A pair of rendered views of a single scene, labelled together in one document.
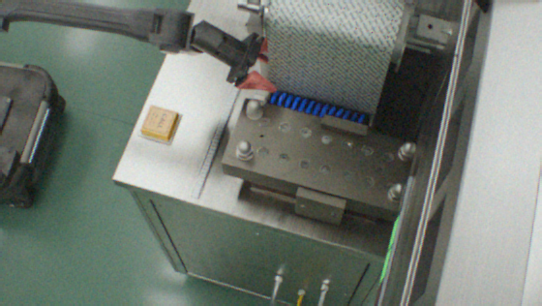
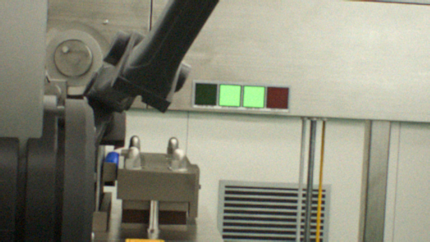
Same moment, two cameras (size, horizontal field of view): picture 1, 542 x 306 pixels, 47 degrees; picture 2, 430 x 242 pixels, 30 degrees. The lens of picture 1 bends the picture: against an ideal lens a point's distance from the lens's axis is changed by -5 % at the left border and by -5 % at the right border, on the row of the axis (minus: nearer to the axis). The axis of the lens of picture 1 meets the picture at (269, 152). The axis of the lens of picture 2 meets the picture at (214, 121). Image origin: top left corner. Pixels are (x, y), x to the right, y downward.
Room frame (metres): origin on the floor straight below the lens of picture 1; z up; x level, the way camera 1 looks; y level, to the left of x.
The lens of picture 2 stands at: (1.16, 1.59, 1.22)
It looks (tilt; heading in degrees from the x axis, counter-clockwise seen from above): 3 degrees down; 246
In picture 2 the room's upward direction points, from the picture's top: 3 degrees clockwise
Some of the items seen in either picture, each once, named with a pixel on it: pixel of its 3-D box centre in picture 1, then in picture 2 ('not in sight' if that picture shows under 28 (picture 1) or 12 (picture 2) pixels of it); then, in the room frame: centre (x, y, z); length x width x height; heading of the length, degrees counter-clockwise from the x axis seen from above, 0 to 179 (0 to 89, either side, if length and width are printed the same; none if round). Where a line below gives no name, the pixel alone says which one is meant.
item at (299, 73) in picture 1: (323, 79); (103, 123); (0.68, -0.11, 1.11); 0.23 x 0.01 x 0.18; 72
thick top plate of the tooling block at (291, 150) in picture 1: (325, 160); (155, 173); (0.55, -0.12, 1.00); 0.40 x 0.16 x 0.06; 72
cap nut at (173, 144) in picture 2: (399, 191); (173, 146); (0.46, -0.25, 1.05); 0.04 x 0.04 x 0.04
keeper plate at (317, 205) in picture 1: (319, 207); (194, 189); (0.46, -0.10, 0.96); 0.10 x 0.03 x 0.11; 72
